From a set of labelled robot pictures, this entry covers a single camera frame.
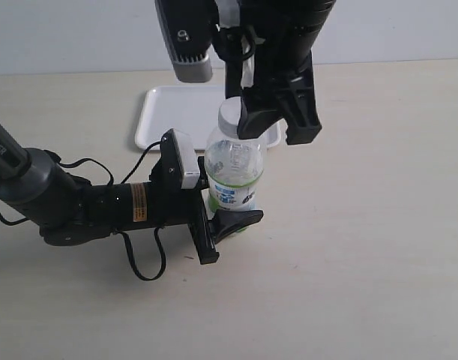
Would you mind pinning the white plastic tray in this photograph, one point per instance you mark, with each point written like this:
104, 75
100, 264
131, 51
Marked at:
192, 109

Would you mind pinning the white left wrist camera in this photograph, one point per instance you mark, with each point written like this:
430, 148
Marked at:
179, 161

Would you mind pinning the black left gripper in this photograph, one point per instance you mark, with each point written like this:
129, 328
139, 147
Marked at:
170, 205

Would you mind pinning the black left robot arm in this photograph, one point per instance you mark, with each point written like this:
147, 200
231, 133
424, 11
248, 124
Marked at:
69, 210

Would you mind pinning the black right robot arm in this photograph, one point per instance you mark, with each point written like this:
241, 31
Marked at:
267, 49

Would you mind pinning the clear plastic drink bottle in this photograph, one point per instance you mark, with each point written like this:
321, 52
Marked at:
234, 168

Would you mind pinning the white bottle cap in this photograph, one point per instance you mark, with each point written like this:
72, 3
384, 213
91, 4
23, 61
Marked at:
229, 115

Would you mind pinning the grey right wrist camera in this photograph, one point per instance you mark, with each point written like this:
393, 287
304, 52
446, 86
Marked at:
185, 27

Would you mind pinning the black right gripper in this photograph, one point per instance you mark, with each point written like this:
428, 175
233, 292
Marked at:
271, 41

